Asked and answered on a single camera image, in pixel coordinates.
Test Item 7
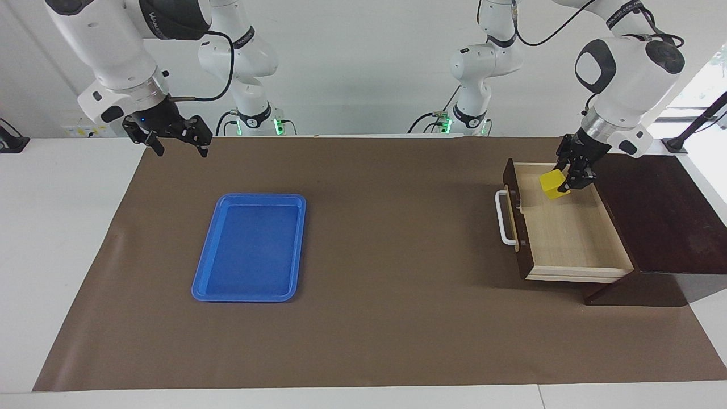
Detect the black camera stand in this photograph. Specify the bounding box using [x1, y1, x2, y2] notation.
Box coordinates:
[0, 118, 30, 154]
[662, 91, 727, 155]

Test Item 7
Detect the wooden drawer with dark front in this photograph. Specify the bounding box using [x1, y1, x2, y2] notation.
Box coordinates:
[503, 158, 635, 283]

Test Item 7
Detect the dark wooden cabinet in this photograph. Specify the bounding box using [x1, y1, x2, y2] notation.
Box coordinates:
[579, 152, 727, 307]

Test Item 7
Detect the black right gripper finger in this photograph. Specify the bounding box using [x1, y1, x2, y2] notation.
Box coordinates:
[142, 132, 166, 158]
[188, 115, 214, 159]

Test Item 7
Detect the bright window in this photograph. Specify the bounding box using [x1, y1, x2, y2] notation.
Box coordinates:
[647, 45, 727, 140]

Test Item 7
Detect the brown table mat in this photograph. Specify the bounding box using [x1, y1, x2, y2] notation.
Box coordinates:
[33, 136, 727, 393]

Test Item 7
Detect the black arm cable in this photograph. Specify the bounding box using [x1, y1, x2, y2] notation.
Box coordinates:
[168, 30, 236, 103]
[511, 0, 686, 49]

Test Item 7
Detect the white drawer handle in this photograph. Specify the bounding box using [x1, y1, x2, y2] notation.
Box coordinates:
[495, 189, 519, 246]

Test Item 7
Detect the white wall socket box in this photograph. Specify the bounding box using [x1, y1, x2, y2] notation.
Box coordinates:
[61, 114, 117, 138]

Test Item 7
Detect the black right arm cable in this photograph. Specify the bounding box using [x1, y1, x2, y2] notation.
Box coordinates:
[168, 30, 236, 103]

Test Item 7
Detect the black base cable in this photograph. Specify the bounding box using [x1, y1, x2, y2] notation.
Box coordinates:
[407, 88, 462, 135]
[214, 110, 237, 137]

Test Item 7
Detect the yellow cube block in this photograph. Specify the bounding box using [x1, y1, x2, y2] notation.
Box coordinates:
[539, 169, 571, 201]

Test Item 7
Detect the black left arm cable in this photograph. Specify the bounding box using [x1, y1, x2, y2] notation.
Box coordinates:
[511, 0, 686, 49]

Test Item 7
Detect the blue plastic tray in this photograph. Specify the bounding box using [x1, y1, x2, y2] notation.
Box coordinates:
[191, 193, 307, 302]

